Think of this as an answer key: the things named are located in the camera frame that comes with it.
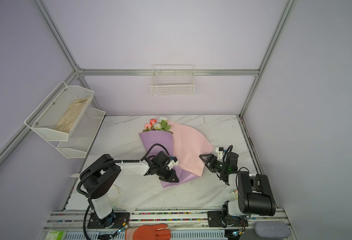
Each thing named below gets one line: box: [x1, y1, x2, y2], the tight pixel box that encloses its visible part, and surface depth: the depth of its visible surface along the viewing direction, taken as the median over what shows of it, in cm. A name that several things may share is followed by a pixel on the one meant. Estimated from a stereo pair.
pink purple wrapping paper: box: [139, 121, 215, 189], surface depth 101 cm
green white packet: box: [44, 230, 67, 240], surface depth 69 cm
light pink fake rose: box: [144, 123, 152, 131], surface depth 112 cm
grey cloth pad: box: [254, 221, 291, 239], surface depth 70 cm
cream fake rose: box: [153, 122, 162, 130], surface depth 109 cm
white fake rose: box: [158, 115, 174, 134], surface depth 110 cm
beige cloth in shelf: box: [54, 96, 90, 134], surface depth 81 cm
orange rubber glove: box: [125, 223, 172, 240], surface depth 71 cm
